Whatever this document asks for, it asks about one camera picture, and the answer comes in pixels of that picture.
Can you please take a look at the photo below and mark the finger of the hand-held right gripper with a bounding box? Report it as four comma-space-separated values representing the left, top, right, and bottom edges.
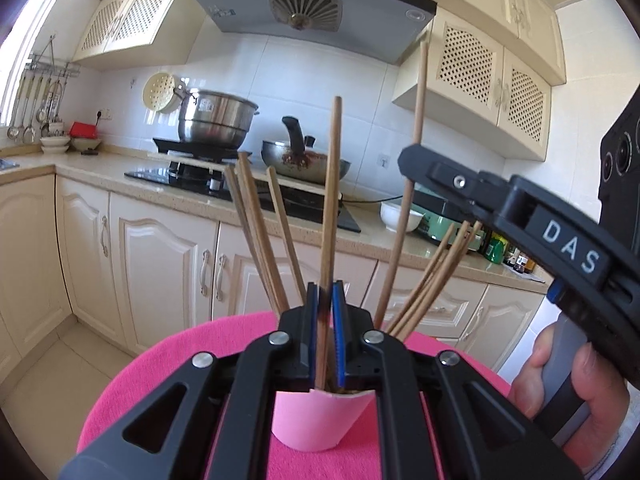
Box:
398, 144, 526, 233

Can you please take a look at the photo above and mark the long brown chopstick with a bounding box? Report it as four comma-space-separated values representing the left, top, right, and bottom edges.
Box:
375, 40, 430, 331
315, 95, 344, 393

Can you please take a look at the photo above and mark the beige board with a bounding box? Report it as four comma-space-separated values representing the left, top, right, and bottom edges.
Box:
167, 157, 343, 201

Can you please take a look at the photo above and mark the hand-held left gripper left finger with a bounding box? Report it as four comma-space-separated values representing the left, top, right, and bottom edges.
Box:
59, 282, 321, 480

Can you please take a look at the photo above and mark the grey range hood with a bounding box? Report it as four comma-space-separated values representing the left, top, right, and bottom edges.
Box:
181, 0, 437, 66

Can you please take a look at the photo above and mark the steel wok with black handle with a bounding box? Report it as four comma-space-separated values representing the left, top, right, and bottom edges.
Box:
261, 116, 352, 185

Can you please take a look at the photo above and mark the window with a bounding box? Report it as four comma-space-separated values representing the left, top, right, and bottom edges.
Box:
0, 0, 86, 126

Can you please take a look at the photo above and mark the cream lattice door wall cabinet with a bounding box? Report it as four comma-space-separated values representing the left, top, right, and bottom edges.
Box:
391, 7, 553, 162
74, 0, 208, 72

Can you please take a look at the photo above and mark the beige stone countertop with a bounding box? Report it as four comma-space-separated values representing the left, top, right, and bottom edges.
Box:
0, 145, 551, 296

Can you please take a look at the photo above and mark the yellow-green bottle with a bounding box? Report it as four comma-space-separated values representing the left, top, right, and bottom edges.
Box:
482, 232, 506, 264

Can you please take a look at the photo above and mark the metal wall utensil rack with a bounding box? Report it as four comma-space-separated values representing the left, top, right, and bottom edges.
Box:
27, 35, 82, 81

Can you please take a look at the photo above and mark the pink tablecloth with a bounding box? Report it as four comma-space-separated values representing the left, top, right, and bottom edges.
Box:
77, 310, 511, 480

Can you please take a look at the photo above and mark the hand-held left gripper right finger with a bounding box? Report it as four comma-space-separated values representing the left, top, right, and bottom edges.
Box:
331, 281, 583, 480

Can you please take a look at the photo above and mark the pink cup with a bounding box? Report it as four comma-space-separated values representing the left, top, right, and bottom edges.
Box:
270, 387, 377, 453

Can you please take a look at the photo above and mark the black induction cooker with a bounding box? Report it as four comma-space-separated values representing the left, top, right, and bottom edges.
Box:
152, 137, 241, 161

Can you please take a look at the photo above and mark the row of hanging steel utensils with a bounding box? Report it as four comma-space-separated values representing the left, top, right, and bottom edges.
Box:
6, 72, 66, 143

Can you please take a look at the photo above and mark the stack of white bowls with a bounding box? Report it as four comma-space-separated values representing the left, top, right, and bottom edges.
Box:
39, 121, 72, 155

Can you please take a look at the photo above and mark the bundle of wooden chopsticks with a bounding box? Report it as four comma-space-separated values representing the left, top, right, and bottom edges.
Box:
222, 151, 485, 343

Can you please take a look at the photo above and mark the cream perforated steamer plate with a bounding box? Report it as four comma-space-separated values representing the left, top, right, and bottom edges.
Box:
142, 72, 188, 113

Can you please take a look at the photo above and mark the black glass gas hob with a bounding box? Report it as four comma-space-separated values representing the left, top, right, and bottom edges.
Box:
124, 160, 362, 233

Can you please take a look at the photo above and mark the green electric grill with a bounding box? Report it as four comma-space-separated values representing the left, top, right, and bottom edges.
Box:
410, 185, 488, 256

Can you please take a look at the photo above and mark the person's right hand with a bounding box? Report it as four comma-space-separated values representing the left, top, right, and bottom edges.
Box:
509, 329, 631, 478

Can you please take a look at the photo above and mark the stainless steel stockpot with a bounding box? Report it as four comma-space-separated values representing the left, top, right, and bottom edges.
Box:
172, 87, 261, 150

